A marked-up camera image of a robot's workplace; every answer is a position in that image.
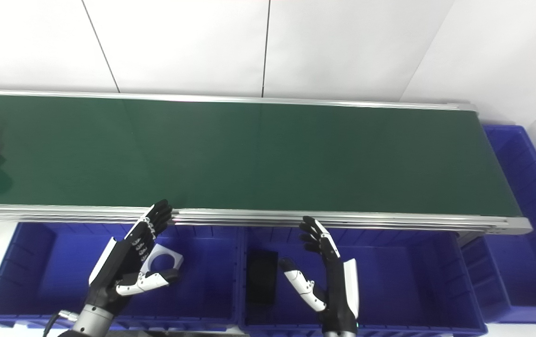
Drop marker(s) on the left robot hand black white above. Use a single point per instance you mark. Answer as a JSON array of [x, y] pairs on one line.
[[127, 262]]

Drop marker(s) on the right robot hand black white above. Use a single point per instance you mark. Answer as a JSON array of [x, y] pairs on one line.
[[338, 299]]

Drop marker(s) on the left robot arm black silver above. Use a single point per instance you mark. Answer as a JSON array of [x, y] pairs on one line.
[[92, 320]]

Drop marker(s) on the white square part with hole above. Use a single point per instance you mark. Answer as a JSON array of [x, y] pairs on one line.
[[178, 257]]

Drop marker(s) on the blue plastic bin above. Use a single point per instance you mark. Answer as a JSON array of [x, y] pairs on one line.
[[413, 281], [38, 271], [520, 262]]

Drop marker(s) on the flat black part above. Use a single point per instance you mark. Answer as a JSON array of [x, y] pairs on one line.
[[262, 276]]

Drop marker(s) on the green conveyor belt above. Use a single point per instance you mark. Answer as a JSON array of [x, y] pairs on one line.
[[249, 154], [296, 218]]

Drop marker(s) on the aluminum conveyor leg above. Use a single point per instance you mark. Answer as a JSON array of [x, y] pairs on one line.
[[469, 238]]

